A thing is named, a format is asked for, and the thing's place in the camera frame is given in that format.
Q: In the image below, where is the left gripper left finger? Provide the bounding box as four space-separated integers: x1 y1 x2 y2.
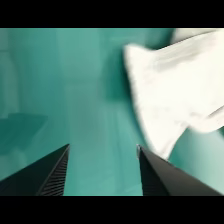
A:
0 143 71 197

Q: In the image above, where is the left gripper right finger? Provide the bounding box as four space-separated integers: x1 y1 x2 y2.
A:
136 143 224 197

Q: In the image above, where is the white garment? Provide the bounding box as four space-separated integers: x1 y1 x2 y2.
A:
123 28 224 160

